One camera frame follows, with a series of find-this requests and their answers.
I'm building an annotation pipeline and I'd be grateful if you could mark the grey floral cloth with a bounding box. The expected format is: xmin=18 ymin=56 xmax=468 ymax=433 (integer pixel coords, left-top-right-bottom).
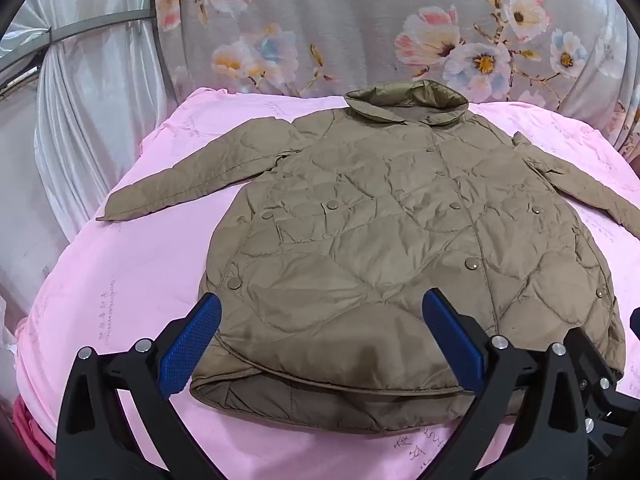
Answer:
xmin=152 ymin=0 xmax=640 ymax=161

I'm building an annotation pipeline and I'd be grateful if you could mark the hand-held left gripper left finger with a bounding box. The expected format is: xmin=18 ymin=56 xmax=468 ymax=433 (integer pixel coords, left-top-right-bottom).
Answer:
xmin=55 ymin=292 xmax=223 ymax=480

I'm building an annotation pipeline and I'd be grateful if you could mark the white satin curtain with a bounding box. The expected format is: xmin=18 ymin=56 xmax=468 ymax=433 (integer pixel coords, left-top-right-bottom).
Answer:
xmin=0 ymin=0 xmax=176 ymax=311

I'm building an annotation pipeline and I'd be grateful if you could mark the dark pink cloth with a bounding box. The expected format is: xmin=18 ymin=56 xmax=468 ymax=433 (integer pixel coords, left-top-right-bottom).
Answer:
xmin=12 ymin=395 xmax=57 ymax=477

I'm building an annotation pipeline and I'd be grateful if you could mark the olive quilted jacket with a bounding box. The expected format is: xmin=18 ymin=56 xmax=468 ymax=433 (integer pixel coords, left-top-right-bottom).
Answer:
xmin=96 ymin=80 xmax=640 ymax=418

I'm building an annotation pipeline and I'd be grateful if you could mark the metal curtain rail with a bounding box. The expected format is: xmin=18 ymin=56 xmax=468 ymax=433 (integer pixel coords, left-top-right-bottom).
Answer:
xmin=0 ymin=2 xmax=157 ymax=76

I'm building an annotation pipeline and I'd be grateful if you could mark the pink bed sheet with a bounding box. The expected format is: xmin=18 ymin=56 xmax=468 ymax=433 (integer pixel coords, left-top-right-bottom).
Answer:
xmin=12 ymin=87 xmax=640 ymax=480

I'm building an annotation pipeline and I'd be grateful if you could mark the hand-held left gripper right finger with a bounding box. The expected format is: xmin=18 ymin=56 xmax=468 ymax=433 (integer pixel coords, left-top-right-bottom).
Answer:
xmin=421 ymin=287 xmax=591 ymax=480

